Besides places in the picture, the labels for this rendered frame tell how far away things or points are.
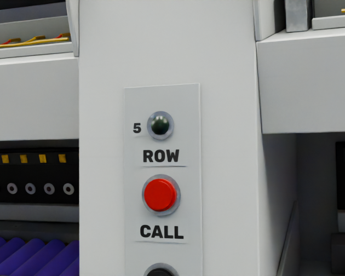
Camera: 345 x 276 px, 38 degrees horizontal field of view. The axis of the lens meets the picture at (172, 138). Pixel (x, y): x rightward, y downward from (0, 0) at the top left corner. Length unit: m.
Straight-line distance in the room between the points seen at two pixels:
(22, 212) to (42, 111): 0.22
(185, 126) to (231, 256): 0.07
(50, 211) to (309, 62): 0.31
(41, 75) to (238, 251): 0.14
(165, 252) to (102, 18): 0.12
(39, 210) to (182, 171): 0.27
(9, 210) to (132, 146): 0.27
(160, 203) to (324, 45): 0.11
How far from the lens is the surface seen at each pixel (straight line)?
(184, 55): 0.25
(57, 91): 0.28
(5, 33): 0.39
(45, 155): 0.47
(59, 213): 0.48
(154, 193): 0.24
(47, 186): 0.48
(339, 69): 0.24
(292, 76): 0.24
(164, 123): 0.24
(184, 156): 0.24
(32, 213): 0.50
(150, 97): 0.25
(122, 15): 0.27
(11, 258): 0.44
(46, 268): 0.41
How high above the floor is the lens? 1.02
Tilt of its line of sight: 3 degrees up
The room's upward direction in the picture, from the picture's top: 1 degrees counter-clockwise
